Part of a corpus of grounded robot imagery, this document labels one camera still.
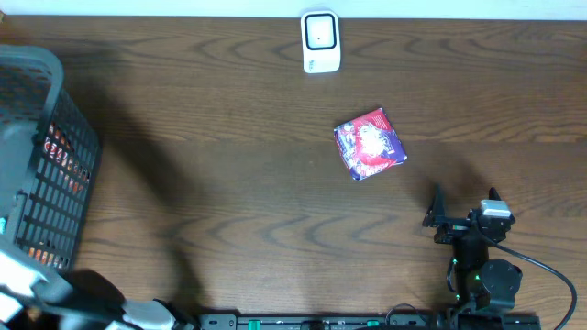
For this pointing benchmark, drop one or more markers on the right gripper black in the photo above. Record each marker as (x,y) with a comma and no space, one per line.
(436,217)

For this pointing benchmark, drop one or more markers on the red purple snack packet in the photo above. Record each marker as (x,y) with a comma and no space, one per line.
(369,145)

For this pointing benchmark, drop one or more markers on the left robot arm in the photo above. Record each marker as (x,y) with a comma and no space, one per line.
(40,296)

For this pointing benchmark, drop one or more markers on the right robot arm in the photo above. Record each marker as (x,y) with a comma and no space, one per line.
(485,287)

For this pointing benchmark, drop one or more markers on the white barcode scanner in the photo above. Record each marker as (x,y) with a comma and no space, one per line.
(321,44)

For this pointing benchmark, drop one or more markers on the dark grey plastic basket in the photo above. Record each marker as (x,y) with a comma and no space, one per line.
(49,157)

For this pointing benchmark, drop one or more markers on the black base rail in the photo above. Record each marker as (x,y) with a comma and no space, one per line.
(407,321)

